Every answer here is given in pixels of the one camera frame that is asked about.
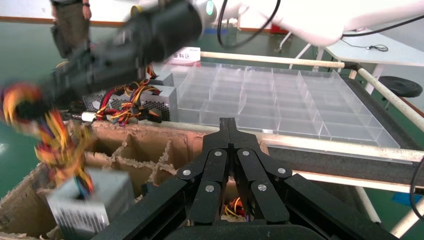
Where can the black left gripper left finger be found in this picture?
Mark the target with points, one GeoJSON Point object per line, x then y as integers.
{"type": "Point", "coordinates": [205, 188]}

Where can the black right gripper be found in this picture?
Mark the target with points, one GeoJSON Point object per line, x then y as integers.
{"type": "Point", "coordinates": [155, 36]}

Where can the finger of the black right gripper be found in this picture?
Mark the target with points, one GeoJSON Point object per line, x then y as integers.
{"type": "Point", "coordinates": [69, 82]}

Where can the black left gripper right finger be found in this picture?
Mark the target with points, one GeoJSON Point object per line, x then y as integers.
{"type": "Point", "coordinates": [265, 195]}

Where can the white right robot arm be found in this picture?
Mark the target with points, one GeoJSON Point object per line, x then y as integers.
{"type": "Point", "coordinates": [314, 20]}

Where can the white sign red lettering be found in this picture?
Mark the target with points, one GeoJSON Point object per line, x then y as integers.
{"type": "Point", "coordinates": [185, 54]}

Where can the person in dark clothes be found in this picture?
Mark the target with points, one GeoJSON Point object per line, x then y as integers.
{"type": "Point", "coordinates": [71, 26]}

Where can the brown cardboard divider box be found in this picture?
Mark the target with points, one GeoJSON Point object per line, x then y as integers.
{"type": "Point", "coordinates": [149, 145]}

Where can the grey power supply units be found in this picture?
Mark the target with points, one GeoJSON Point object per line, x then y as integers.
{"type": "Point", "coordinates": [331, 145]}

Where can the clear plastic divider tray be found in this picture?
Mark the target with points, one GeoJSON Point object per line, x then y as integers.
{"type": "Point", "coordinates": [265, 99]}

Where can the black round stool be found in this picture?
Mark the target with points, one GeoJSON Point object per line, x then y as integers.
{"type": "Point", "coordinates": [400, 86]}

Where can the white table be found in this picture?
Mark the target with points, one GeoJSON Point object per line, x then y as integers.
{"type": "Point", "coordinates": [404, 54]}

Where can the white cart frame pipe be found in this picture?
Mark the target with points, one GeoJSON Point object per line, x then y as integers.
{"type": "Point", "coordinates": [331, 179]}
{"type": "Point", "coordinates": [265, 59]}
{"type": "Point", "coordinates": [409, 218]}
{"type": "Point", "coordinates": [367, 205]}
{"type": "Point", "coordinates": [392, 97]}

